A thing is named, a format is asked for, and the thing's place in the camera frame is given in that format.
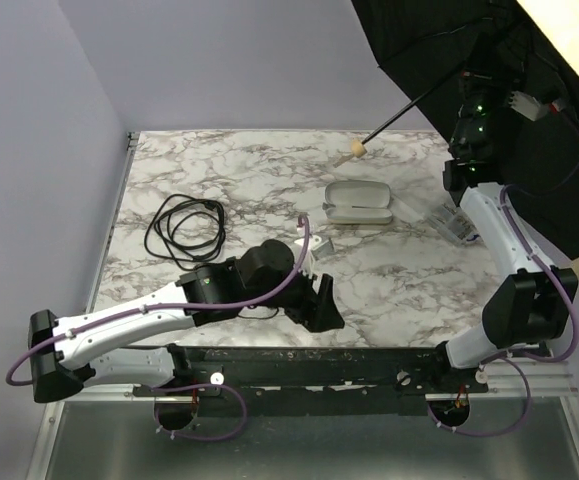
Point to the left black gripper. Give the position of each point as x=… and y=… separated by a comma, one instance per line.
x=311, y=304

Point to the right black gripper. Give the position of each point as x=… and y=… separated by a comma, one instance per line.
x=492, y=70

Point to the beige umbrella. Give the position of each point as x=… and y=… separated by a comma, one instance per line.
x=420, y=46

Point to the beige umbrella case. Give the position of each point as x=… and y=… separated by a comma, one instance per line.
x=357, y=202

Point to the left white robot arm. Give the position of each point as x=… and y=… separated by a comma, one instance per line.
x=75, y=352

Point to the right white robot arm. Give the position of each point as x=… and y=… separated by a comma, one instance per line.
x=534, y=303

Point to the clear plastic screw box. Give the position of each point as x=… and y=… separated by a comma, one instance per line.
x=452, y=224

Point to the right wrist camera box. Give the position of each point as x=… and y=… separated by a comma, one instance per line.
x=531, y=108

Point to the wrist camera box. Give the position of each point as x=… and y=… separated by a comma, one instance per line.
x=319, y=247
x=531, y=108

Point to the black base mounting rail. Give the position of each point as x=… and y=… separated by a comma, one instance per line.
x=296, y=381

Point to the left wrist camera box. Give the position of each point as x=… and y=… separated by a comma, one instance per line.
x=319, y=247

